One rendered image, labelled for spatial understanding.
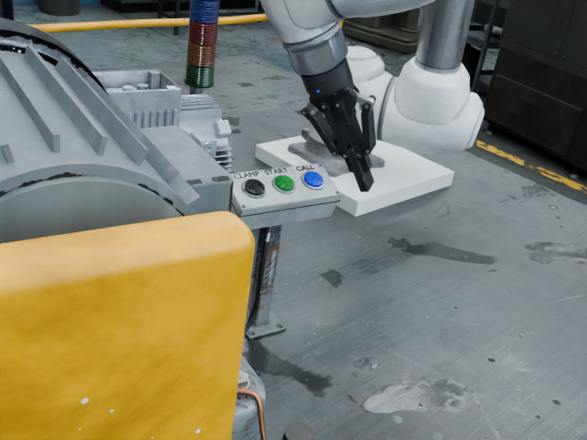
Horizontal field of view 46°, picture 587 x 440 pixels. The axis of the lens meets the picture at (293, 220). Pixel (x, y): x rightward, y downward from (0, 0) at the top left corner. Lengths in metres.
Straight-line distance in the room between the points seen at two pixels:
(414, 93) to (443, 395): 0.71
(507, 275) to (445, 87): 0.42
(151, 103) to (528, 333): 0.76
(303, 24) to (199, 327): 0.74
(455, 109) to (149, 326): 1.32
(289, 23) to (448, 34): 0.58
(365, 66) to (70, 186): 1.31
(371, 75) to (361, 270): 0.48
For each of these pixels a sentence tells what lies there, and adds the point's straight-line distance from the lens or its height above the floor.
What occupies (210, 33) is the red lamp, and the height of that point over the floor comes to 1.14.
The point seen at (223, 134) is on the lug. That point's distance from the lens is 1.15.
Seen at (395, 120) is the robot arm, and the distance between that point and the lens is 1.59.
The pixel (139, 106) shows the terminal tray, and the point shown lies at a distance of 1.10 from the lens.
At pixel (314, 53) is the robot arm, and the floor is 1.24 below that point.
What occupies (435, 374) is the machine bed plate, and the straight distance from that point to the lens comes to 1.14.
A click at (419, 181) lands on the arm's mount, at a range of 1.70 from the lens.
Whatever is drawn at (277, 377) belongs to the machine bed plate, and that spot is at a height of 0.80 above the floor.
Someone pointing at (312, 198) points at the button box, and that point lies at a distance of 1.02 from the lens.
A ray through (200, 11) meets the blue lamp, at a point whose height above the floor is 1.19.
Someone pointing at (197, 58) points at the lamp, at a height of 1.09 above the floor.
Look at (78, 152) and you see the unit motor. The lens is 0.35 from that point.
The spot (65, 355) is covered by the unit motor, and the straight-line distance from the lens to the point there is 0.30.
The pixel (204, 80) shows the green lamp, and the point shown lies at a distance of 1.50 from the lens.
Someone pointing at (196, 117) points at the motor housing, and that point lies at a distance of 1.16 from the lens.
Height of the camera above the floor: 1.50
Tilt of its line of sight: 28 degrees down
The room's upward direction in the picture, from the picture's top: 9 degrees clockwise
